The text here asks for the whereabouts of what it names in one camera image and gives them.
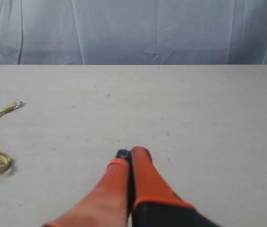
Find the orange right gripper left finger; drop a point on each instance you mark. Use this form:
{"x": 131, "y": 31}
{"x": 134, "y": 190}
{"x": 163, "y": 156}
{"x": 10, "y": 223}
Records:
{"x": 107, "y": 203}

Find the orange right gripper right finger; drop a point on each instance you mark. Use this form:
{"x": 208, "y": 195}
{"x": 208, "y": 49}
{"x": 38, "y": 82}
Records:
{"x": 156, "y": 204}

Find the white backdrop curtain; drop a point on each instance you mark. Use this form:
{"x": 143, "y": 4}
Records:
{"x": 150, "y": 32}

